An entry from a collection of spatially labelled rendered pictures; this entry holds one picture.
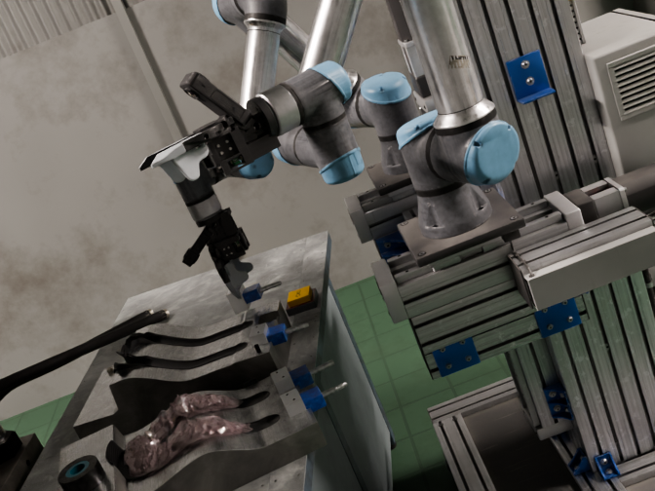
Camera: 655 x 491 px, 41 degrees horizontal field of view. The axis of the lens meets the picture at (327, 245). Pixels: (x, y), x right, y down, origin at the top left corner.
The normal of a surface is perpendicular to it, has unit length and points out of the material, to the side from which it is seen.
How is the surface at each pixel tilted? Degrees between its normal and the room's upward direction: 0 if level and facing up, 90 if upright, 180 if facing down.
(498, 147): 98
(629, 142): 90
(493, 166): 98
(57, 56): 90
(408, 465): 0
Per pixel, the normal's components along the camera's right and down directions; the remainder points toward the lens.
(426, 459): -0.36, -0.87
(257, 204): 0.10, 0.33
